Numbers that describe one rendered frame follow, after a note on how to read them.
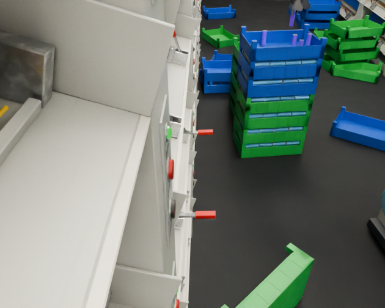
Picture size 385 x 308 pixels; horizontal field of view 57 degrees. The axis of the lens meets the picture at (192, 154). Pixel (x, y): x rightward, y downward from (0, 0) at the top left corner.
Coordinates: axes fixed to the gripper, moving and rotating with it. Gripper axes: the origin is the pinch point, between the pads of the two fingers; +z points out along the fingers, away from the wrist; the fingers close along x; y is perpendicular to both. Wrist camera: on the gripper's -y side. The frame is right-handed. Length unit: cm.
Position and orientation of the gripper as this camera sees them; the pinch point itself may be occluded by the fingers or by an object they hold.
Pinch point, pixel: (293, 10)
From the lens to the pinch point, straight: 164.2
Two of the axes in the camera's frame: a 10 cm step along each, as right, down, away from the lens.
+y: 5.8, 6.7, -4.7
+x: 8.0, -3.5, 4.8
